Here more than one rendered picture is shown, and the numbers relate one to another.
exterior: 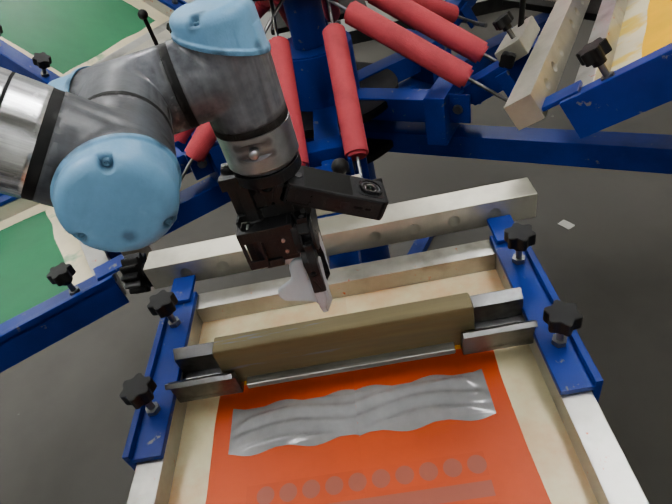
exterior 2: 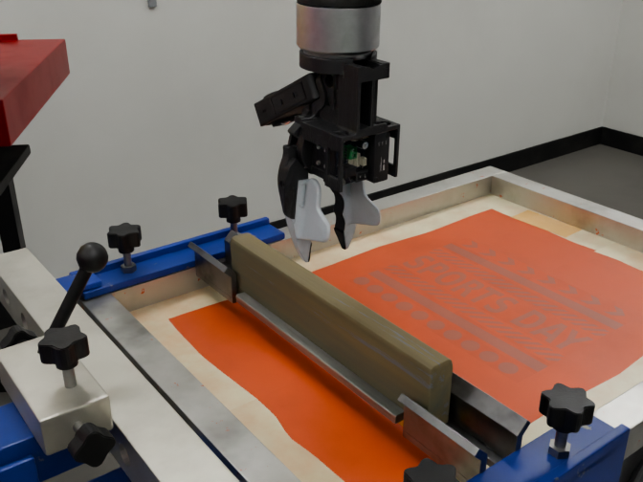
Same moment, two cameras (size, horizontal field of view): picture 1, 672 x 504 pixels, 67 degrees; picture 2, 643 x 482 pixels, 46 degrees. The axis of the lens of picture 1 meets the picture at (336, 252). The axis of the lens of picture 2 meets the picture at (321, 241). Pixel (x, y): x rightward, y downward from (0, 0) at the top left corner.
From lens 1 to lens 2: 110 cm
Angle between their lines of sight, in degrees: 102
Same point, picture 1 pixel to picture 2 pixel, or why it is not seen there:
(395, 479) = (412, 308)
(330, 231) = (138, 377)
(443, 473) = (384, 291)
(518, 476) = (354, 265)
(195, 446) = not seen: hidden behind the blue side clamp
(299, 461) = (457, 361)
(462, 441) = (348, 290)
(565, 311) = (231, 200)
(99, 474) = not seen: outside the picture
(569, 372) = (263, 231)
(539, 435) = (313, 263)
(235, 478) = (521, 394)
